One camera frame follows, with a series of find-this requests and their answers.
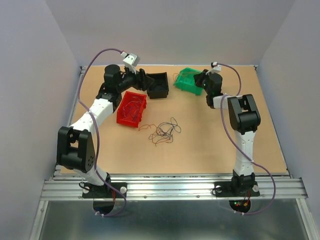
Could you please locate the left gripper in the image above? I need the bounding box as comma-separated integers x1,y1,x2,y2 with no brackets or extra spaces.
117,66,155,93

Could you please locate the orange wire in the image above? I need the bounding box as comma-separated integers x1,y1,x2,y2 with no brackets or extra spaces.
173,69,201,82

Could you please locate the thin wire bundle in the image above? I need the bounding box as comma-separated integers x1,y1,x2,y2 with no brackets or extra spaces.
138,116,182,147

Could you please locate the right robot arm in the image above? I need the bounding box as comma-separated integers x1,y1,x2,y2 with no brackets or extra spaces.
193,69,261,197

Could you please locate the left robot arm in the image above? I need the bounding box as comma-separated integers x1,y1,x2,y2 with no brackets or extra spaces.
56,64,155,197

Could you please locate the black plastic bin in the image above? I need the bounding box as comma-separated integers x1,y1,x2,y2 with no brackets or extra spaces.
146,72,169,99

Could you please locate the green plastic bin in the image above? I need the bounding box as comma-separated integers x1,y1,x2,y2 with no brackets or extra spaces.
173,67,203,96

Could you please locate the red plastic bin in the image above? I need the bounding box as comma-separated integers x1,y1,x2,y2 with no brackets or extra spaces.
116,91,147,128

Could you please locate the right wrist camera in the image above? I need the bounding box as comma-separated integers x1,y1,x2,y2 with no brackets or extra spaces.
206,61,222,75

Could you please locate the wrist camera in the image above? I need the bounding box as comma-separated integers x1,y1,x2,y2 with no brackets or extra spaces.
206,61,222,75
120,51,141,74

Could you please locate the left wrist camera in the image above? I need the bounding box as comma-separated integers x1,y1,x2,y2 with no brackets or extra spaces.
120,51,141,74

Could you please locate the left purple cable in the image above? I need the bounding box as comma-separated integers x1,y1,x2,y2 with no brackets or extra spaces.
77,47,128,218

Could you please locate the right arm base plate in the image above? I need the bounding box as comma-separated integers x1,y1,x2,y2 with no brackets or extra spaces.
213,181,261,198

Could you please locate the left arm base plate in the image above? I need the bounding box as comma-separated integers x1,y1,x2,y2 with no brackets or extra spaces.
78,182,122,200

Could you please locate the aluminium front rail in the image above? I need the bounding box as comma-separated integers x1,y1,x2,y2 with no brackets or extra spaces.
40,174,308,201

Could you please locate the aluminium rail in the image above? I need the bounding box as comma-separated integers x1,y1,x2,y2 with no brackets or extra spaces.
40,174,308,201
29,66,87,240

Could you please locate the aluminium left side rail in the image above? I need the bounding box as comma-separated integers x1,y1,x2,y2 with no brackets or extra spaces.
29,66,87,240

